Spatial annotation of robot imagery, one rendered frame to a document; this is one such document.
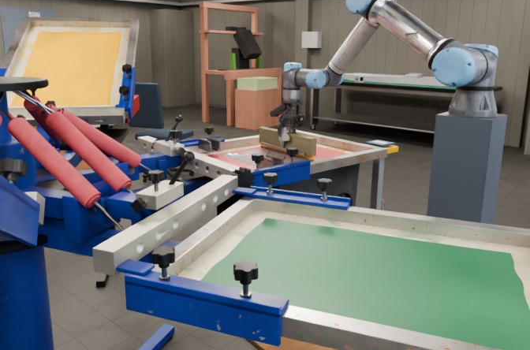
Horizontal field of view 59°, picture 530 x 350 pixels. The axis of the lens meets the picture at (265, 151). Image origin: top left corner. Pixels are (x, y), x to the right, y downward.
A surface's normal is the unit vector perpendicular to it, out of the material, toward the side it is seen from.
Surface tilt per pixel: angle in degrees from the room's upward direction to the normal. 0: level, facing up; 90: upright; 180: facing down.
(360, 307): 0
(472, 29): 90
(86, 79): 32
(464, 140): 90
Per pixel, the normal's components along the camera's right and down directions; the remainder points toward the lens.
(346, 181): 0.66, 0.20
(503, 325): 0.01, -0.98
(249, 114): -0.61, 0.17
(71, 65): 0.09, -0.71
